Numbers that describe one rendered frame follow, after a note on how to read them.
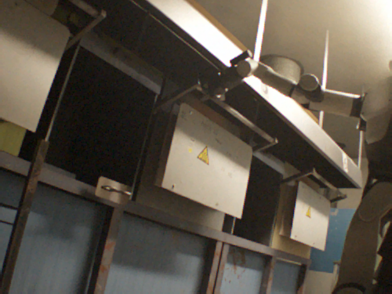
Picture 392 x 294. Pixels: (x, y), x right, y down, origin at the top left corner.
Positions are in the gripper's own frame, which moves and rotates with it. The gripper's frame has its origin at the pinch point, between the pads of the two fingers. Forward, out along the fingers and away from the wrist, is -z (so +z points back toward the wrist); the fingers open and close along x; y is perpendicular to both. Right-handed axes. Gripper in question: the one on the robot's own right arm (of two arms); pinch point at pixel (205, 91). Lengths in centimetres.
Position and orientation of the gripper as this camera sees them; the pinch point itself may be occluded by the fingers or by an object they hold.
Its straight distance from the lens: 175.0
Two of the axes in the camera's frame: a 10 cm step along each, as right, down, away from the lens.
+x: -0.7, -8.6, 5.1
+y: -6.4, -3.5, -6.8
